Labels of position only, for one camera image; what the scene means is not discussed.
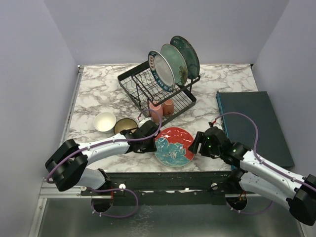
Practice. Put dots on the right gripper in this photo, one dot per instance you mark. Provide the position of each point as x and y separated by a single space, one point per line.
199 138

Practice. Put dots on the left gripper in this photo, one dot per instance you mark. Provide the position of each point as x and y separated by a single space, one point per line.
151 148

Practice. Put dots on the red plate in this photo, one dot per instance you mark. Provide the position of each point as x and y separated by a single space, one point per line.
172 145

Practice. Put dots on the plain pink mug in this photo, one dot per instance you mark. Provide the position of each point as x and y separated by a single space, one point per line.
158 111

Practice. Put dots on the pink printed coffee mug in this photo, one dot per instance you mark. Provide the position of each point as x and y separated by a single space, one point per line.
168 107

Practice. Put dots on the black wire dish rack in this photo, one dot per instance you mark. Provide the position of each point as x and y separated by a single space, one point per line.
142 89

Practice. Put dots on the light blue floral plate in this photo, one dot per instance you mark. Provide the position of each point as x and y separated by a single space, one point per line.
176 62

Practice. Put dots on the blue ceramic plate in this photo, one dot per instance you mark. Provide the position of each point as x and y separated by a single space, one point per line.
189 54

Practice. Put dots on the white plate lettered rim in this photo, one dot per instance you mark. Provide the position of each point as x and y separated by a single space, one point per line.
161 71

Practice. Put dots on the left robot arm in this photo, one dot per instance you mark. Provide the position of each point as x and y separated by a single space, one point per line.
68 166

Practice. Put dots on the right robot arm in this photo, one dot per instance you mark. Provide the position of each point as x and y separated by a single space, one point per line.
256 174

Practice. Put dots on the dark bowl cream inside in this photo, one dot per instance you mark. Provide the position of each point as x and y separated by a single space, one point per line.
125 124

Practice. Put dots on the white small bowl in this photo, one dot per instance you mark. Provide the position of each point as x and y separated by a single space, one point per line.
104 122

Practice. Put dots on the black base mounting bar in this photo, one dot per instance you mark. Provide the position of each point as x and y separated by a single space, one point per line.
179 188

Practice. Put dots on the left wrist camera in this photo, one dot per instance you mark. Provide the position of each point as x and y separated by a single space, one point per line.
143 121

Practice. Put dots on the blue network switch box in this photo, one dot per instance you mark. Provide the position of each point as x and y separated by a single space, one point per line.
257 106

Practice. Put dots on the left aluminium rail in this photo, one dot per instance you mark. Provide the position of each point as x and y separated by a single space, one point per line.
72 105

